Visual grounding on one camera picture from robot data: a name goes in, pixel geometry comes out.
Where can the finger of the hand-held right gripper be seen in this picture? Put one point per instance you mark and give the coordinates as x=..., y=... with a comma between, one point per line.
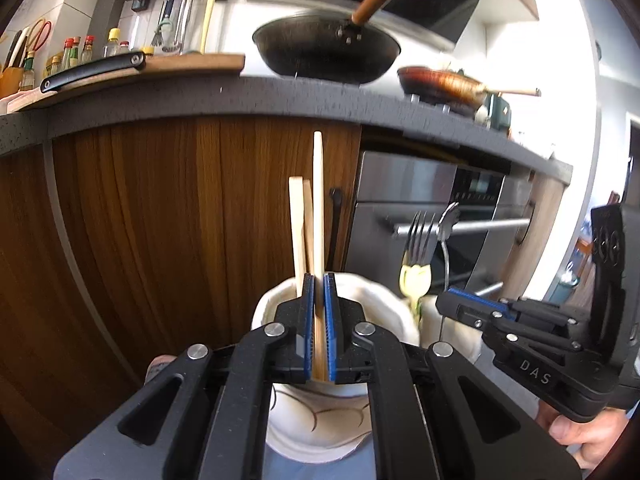
x=475, y=297
x=462, y=312

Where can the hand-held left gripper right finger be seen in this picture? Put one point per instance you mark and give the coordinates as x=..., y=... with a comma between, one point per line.
x=330, y=320

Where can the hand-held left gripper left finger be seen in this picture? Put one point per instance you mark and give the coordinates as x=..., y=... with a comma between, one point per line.
x=308, y=320

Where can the cream floral ceramic utensil holder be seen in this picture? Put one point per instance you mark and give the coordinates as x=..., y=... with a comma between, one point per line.
x=385, y=315

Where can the green and yellow plastic spoon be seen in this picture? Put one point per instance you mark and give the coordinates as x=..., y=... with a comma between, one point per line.
x=415, y=282

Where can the silver spoon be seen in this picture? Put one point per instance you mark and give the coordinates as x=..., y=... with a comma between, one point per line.
x=447, y=220

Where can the wooden chopstick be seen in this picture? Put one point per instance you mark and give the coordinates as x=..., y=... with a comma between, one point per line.
x=296, y=230
x=318, y=210
x=308, y=230

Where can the person's right hand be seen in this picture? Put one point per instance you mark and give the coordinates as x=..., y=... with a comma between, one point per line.
x=585, y=437

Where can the wooden cabinet door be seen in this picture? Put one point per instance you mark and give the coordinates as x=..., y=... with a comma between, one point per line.
x=537, y=225
x=175, y=235

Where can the stainless steel built-in oven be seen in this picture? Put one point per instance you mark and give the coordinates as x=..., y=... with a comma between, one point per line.
x=390, y=195

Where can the cream ceramic saucer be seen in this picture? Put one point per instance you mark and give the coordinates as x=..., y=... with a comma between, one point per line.
x=310, y=456

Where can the dark green kitchen appliance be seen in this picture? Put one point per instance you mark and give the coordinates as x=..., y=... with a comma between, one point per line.
x=500, y=115

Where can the red-brown frying pan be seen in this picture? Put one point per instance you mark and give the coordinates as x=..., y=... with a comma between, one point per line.
x=445, y=87

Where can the grey kitchen countertop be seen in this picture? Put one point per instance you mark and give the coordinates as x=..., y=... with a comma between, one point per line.
x=250, y=97

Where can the wooden corner cabinet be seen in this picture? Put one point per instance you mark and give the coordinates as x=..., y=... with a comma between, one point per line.
x=45, y=285

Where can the wooden cutting board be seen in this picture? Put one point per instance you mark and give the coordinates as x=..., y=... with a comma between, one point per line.
x=190, y=63

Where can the hanging metal utensil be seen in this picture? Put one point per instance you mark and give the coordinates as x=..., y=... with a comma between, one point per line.
x=167, y=20

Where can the yellow capped bottle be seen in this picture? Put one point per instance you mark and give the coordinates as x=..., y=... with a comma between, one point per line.
x=113, y=44

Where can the red capped sauce bottle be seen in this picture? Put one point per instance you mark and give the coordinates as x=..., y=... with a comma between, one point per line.
x=68, y=55
x=88, y=50

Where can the wooden knife block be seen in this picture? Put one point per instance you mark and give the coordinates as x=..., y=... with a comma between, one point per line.
x=10, y=85

